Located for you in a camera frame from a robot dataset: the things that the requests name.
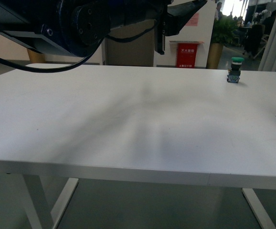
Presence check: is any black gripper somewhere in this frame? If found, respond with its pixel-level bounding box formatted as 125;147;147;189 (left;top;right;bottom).
154;0;207;55

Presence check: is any green mushroom push button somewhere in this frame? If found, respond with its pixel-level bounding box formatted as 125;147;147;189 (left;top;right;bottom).
226;57;244;83

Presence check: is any pink paper notice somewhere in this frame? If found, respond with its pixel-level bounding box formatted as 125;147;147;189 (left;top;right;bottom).
186;12;199;27

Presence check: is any red fire extinguisher box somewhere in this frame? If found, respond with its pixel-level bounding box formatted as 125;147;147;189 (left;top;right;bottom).
170;41;204;68

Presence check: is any grey door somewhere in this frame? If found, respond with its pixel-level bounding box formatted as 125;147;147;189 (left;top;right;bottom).
105;20;154;67

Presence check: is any right potted plant gold pot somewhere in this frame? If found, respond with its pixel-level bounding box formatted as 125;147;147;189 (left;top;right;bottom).
206;14;239;70

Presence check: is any potted plant gold pot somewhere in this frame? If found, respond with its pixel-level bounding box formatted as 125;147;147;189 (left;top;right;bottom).
206;14;239;70
27;49;46;63

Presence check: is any left potted plant gold pot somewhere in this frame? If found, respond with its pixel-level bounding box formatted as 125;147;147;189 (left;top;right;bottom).
27;49;46;63

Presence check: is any left white table leg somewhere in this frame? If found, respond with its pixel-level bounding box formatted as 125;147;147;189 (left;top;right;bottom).
17;175;79;229

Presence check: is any white table leg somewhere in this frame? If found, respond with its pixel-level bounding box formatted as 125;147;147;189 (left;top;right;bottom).
242;188;276;229
17;175;79;229

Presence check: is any right white table leg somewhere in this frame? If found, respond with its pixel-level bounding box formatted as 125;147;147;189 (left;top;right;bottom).
242;188;276;229

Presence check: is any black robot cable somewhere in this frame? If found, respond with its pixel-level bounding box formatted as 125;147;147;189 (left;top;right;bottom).
0;19;158;73

